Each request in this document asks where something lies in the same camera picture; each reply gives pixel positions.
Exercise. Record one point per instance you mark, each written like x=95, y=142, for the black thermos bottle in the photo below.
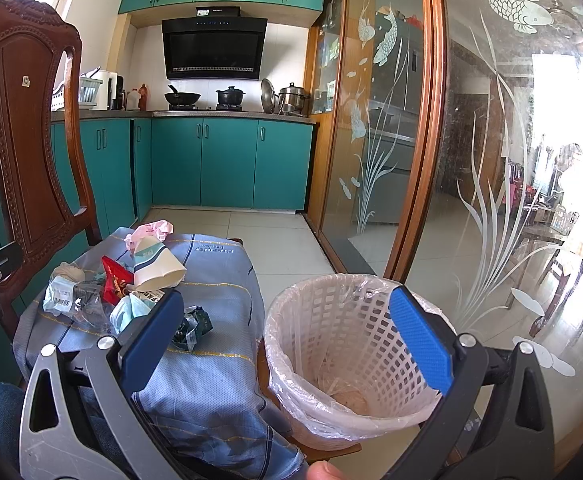
x=115, y=91

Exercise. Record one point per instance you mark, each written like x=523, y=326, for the wooden glass display cabinet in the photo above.
x=321, y=78

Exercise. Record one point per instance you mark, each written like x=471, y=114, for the black cooking pot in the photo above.
x=230, y=97

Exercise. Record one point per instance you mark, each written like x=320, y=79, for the stainless steel steamer pot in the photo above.
x=293, y=100

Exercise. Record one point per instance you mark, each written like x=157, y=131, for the light blue face mask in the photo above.
x=128, y=308

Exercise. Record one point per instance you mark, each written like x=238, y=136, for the pink plastic bag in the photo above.
x=159, y=229

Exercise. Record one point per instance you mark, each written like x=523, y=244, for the clear plastic zip bag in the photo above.
x=78, y=295

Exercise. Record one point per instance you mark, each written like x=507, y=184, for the brown sauce bottle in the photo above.
x=143, y=92

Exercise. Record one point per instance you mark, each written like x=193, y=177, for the person's right hand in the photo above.
x=322, y=470

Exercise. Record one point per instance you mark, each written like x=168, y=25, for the black range hood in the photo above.
x=214, y=47

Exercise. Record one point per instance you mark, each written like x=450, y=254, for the dark green wrapper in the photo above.
x=195, y=324

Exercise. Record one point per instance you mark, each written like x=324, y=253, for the white teal paper cup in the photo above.
x=155, y=267

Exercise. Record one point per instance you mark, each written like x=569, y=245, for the white dish rack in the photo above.
x=89, y=84

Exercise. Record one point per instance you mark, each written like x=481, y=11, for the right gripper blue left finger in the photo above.
x=145, y=340

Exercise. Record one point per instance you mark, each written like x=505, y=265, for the etched glass sliding door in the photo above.
x=458, y=171

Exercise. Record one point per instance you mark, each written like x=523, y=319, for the blue checked seat cushion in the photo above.
x=202, y=415

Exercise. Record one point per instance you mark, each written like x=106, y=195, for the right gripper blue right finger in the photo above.
x=426, y=336

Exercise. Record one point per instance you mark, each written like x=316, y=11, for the steel pot lid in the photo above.
x=268, y=96

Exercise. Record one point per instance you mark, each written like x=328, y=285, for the clear oil jug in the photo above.
x=133, y=100

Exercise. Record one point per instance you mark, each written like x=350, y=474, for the pink lattice trash basket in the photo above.
x=356, y=354

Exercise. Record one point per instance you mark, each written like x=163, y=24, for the black wok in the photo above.
x=179, y=99

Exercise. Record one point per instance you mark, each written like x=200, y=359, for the carved wooden chair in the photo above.
x=36, y=44

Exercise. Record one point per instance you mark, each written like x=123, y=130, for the red snack packet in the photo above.
x=118, y=280

